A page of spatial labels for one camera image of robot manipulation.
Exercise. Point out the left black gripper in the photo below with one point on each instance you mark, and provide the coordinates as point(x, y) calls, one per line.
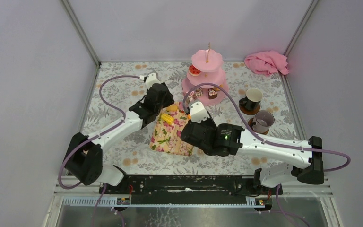
point(163, 100)

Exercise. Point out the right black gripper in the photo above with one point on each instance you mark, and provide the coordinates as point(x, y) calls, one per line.
point(209, 121)

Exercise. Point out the metal tongs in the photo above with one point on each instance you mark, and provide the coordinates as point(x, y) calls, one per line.
point(190, 99)

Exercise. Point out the strawberry cream cake slice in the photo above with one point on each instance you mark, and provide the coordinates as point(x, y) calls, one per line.
point(191, 97)

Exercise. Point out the chocolate drizzle donut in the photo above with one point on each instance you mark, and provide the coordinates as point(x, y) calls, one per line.
point(197, 92)

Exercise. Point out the floral dessert tray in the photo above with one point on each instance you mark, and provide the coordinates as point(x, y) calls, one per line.
point(167, 138)

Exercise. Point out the red donut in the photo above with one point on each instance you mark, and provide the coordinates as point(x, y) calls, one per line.
point(193, 71)

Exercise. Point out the purple mug black handle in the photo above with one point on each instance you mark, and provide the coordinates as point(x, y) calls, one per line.
point(262, 121)

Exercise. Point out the chocolate cake piece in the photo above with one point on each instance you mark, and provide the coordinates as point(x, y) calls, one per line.
point(212, 94)

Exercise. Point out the black mug white inside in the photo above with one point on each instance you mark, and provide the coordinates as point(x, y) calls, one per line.
point(252, 99)

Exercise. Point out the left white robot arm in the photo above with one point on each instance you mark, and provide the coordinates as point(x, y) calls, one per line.
point(84, 158)

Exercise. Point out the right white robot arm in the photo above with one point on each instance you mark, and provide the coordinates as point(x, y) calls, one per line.
point(297, 161)

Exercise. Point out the tan biscuit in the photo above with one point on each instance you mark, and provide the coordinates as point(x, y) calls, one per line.
point(172, 108)

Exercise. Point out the yellow roll cake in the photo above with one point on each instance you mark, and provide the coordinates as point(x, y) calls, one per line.
point(167, 118)

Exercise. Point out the floral tablecloth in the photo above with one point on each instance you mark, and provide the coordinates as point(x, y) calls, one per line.
point(117, 88)

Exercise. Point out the pink three-tier cake stand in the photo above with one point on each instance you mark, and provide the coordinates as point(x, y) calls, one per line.
point(210, 63)

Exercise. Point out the pink cloth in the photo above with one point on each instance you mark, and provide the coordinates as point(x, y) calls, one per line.
point(267, 63)

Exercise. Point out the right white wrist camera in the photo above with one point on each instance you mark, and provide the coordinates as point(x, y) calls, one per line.
point(198, 113)

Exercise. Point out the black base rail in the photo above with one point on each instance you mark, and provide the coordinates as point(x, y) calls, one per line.
point(191, 190)

